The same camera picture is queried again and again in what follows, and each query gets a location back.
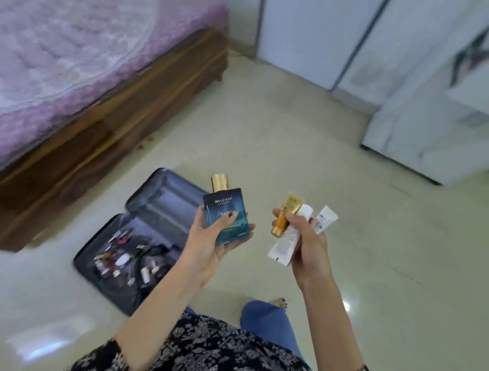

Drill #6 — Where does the person's left hand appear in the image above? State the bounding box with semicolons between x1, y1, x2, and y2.
179;206;256;286

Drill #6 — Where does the person's right hand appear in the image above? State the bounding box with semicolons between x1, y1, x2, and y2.
271;208;334;290

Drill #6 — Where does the blue perfume bottle gold cap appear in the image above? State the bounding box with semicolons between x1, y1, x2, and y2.
202;174;251;245

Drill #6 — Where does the gold orange cosmetic tube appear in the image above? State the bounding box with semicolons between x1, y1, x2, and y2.
270;192;305;237

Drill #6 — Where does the long white cosmetic tube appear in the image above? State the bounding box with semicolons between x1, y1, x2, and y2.
267;204;315;267

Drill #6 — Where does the small white blue-print tube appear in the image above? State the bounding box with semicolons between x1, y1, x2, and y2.
310;205;339;234

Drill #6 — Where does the person's right forearm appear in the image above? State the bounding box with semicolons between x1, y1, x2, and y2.
302;276;366;371

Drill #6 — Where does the person's left forearm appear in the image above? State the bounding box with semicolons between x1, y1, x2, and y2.
114;264;207;371

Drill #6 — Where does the open dark blue suitcase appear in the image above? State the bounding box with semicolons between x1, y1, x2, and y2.
73;167;210;317

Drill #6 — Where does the pile of small cosmetics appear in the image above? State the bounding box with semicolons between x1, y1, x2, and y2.
93;228;173;288

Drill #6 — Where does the blue jeans leg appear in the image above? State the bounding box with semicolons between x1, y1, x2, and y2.
186;300;305;361

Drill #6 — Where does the black white patterned top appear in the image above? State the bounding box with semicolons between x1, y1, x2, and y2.
67;311;311;371

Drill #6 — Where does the white marbled wardrobe door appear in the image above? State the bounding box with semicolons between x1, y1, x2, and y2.
361;0;489;186

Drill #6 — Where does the white wardrobe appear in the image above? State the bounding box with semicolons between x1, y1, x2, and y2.
256;0;390;115

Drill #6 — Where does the pink patterned bedspread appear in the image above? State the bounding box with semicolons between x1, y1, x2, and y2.
0;0;229;170

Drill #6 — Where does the brown wooden bed frame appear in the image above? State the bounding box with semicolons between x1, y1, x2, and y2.
0;27;229;253

